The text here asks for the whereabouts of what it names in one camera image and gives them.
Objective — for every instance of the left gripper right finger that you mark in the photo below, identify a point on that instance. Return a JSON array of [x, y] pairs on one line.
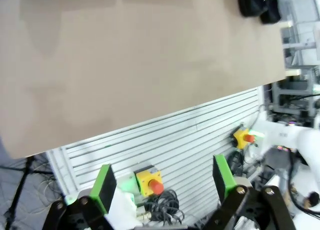
[[226, 187]]

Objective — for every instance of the grey metal frame rack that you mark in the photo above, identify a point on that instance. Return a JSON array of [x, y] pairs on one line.
[[295, 97]]

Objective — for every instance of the black tripod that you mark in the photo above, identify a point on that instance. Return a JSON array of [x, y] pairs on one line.
[[18, 190]]

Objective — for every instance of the yellow emergency stop button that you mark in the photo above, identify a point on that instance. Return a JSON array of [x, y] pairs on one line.
[[241, 137], [147, 176]]

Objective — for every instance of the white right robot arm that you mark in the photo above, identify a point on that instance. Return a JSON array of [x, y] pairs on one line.
[[307, 144]]

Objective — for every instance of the aluminium slotted base plate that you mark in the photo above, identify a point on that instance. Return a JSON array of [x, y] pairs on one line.
[[175, 139]]

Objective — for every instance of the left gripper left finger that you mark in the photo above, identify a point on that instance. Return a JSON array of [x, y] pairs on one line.
[[100, 190]]

